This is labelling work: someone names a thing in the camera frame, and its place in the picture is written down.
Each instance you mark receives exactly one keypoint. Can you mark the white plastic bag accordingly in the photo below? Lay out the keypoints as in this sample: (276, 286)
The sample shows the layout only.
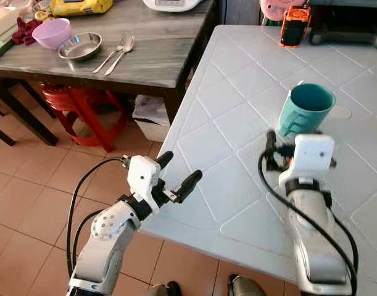
(152, 117)

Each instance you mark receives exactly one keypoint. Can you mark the pink plastic bowl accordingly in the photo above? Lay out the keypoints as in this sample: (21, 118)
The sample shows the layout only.
(51, 34)

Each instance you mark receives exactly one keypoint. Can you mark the teal plastic cup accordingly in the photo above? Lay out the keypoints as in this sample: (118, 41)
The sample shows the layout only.
(305, 110)

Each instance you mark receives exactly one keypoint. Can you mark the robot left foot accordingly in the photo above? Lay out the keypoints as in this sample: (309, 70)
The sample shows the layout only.
(166, 290)

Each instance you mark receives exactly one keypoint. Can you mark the stainless steel bowl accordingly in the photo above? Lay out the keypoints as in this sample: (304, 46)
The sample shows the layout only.
(80, 46)

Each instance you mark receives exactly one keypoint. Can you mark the steel fork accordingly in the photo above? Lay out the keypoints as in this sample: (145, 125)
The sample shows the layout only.
(111, 53)

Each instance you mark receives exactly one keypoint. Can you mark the red plastic stool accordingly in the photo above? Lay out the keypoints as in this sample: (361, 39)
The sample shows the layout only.
(83, 108)

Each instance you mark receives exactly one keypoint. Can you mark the dark wooden table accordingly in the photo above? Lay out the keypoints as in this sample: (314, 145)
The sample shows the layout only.
(169, 55)

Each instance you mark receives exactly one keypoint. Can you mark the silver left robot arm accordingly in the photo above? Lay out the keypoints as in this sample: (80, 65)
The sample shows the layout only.
(108, 231)

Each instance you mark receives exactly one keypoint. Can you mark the dark red cloth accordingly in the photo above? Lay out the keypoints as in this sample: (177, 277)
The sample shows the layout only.
(23, 31)

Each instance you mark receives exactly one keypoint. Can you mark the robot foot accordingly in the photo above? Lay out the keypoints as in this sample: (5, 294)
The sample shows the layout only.
(166, 290)
(247, 287)

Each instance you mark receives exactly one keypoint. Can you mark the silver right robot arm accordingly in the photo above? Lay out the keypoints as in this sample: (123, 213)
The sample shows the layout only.
(314, 240)

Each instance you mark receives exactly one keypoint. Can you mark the orange and black device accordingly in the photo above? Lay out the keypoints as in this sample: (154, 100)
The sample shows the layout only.
(294, 28)

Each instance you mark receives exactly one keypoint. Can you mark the green flat box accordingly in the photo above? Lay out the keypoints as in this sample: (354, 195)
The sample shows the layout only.
(2, 34)

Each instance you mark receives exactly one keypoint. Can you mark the black appliance base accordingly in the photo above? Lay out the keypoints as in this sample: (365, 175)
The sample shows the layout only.
(348, 31)

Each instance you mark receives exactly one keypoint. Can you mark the white kitchen appliance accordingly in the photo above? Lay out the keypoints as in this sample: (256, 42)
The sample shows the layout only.
(173, 4)

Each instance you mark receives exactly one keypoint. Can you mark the steel spoon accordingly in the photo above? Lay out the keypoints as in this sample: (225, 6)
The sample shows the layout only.
(121, 54)

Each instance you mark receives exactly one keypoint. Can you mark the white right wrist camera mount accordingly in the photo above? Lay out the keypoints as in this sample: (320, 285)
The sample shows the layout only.
(311, 157)

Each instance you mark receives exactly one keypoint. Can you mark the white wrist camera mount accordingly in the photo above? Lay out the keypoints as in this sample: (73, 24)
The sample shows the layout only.
(311, 157)
(142, 176)

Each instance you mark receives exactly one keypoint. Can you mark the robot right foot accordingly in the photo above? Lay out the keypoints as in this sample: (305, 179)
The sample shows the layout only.
(247, 287)

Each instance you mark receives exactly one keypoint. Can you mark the pink round container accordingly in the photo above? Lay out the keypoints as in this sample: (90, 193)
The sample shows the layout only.
(277, 8)

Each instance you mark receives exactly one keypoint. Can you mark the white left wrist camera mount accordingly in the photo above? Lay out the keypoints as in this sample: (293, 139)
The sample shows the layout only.
(142, 176)

